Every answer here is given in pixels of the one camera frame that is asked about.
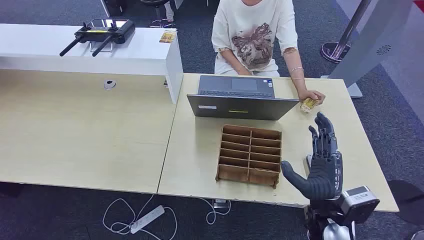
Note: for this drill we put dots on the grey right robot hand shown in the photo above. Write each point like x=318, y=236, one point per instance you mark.
x=323, y=179

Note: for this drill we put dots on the person's right hand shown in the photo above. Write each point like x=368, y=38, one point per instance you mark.
x=245, y=72

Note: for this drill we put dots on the person's left hand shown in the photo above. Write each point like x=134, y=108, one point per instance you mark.
x=313, y=94

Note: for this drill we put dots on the yellow ID card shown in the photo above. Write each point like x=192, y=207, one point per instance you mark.
x=308, y=106

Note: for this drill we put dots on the brown wooden card organizer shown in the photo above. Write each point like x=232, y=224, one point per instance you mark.
x=232, y=174

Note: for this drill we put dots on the person's left forearm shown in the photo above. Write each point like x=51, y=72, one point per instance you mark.
x=294, y=66

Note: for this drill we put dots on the person's right forearm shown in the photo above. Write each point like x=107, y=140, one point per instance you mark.
x=232, y=61

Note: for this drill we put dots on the grey card reader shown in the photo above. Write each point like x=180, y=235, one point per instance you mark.
x=308, y=162

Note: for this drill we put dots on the yellow printed card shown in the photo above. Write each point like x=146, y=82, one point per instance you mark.
x=167, y=36

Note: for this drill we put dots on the grey laptop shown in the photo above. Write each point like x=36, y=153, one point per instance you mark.
x=238, y=107

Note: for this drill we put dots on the grey standing sign panel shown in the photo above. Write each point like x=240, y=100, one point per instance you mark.
x=377, y=39

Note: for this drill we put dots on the black round base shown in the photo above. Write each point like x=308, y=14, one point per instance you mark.
x=407, y=198

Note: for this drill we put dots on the black office chair base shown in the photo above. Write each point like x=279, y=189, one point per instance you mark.
x=161, y=23

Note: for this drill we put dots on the small grey power adapter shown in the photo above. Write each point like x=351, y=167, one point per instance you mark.
x=221, y=204

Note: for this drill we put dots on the white raised counter shelf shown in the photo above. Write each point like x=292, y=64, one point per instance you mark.
x=139, y=56

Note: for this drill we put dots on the red board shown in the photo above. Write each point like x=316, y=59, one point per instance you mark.
x=420, y=3

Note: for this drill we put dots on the black remote controller with antennas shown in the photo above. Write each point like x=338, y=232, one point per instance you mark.
x=109, y=31

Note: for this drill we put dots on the black cabinet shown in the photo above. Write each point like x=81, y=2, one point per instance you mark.
x=116, y=6

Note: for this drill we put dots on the white power strip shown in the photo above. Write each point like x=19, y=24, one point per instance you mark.
x=147, y=219

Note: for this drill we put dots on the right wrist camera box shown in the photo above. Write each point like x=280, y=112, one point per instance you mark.
x=359, y=202

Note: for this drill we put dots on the chrome stanchion post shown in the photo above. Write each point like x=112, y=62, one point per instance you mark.
x=334, y=53

